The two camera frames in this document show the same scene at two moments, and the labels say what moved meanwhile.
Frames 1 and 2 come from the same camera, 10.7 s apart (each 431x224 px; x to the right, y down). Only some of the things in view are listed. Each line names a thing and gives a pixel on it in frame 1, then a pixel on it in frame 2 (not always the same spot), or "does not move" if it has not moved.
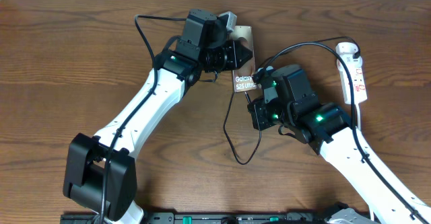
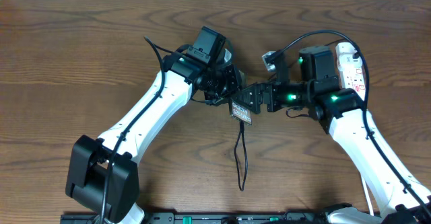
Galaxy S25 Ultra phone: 242,81 -> 240,112
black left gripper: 238,54 -> 238,85
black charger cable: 227,143 -> 242,124
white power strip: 353,64 does not move
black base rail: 214,218 does not move
